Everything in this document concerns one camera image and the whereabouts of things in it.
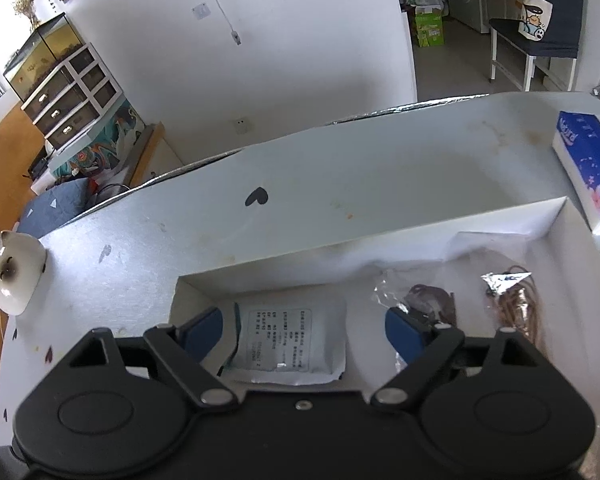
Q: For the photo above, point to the blue patterned cushion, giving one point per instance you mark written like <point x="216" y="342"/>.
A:
<point x="55" y="207"/>

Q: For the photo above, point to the dried flower bunch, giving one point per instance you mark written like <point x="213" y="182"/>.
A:
<point x="25" y="5"/>

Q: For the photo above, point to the white labelled packet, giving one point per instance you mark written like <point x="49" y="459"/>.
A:
<point x="290" y="335"/>

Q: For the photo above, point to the cartoon print tote bag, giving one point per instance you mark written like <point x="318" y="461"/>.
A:
<point x="535" y="17"/>

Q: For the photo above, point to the green cardboard box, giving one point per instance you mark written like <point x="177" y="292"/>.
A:
<point x="430" y="27"/>

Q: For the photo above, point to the ceramic cat figurine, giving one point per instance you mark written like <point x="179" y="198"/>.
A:
<point x="17" y="270"/>

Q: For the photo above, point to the white cardboard box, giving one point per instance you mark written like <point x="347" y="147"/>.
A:
<point x="570" y="320"/>

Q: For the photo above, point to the dark blue chair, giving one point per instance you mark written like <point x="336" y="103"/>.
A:
<point x="555" y="10"/>

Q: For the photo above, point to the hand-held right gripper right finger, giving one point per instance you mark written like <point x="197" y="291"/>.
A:
<point x="404" y="335"/>

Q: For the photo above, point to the white drawer cabinet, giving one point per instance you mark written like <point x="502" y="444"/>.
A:
<point x="75" y="95"/>

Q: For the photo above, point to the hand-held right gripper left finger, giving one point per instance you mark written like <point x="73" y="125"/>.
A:
<point x="205" y="332"/>

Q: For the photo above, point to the colourful painted canvas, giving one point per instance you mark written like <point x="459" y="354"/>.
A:
<point x="100" y="147"/>

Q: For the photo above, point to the blue tissue pack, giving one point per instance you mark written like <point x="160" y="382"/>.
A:
<point x="595" y="165"/>

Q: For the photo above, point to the glass fish tank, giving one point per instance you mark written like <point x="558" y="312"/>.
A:
<point x="42" y="55"/>

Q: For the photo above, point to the white wall socket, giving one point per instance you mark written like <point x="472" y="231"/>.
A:
<point x="201" y="11"/>
<point x="241" y="125"/>

